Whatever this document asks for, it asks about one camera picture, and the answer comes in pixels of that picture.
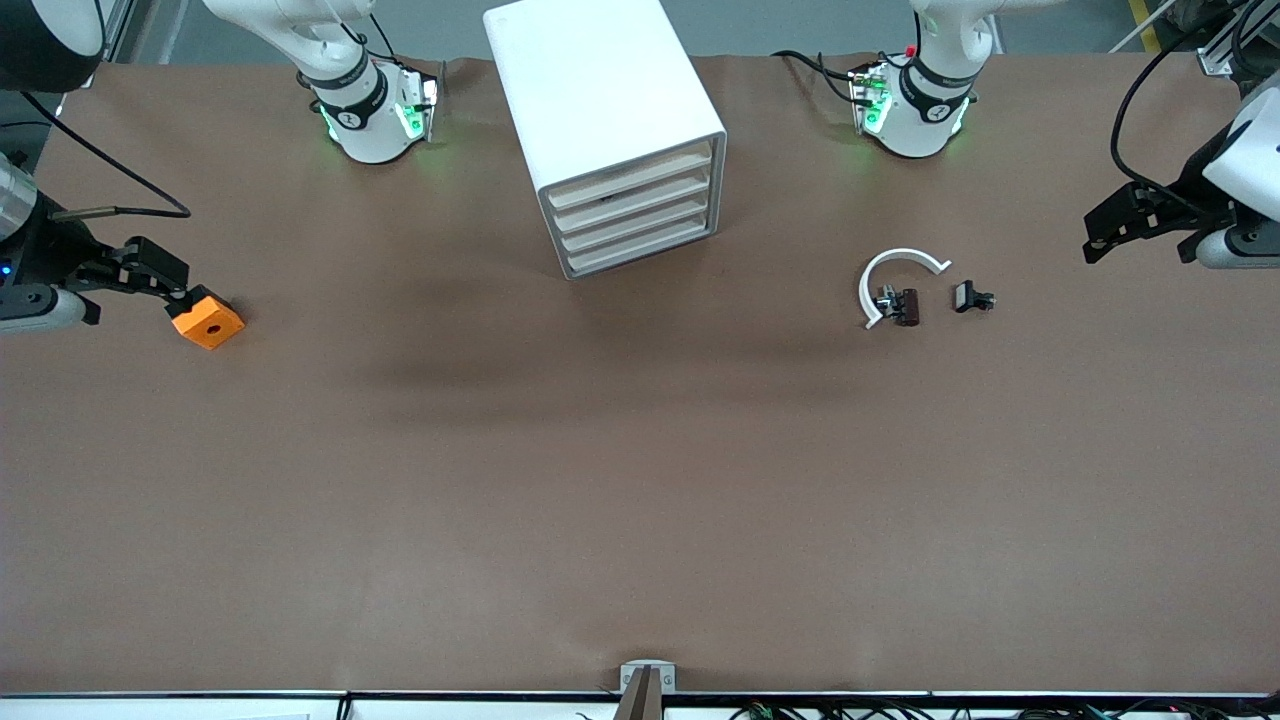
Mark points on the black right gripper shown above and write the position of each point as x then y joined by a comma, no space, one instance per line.
52,250

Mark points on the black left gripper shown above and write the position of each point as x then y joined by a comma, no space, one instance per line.
1188,203

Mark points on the white drawer holding button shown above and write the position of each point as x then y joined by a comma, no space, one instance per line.
630,178

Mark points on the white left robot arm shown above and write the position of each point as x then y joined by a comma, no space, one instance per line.
915,125

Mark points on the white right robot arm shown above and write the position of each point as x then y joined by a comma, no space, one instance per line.
365,130

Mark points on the orange cube with hole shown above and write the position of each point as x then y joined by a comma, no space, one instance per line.
215,325

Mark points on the white curved plastic part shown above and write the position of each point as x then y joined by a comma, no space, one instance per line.
868,280

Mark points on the brown table cover sheet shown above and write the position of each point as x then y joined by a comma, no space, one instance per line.
640,500

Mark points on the small black switch component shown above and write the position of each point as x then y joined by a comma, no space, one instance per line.
968,296

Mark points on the dark brown switch component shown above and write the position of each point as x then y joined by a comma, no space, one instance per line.
906,306

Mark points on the grey metal bracket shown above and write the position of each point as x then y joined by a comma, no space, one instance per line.
648,668

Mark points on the dark camera pole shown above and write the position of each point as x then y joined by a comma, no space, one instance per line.
642,700

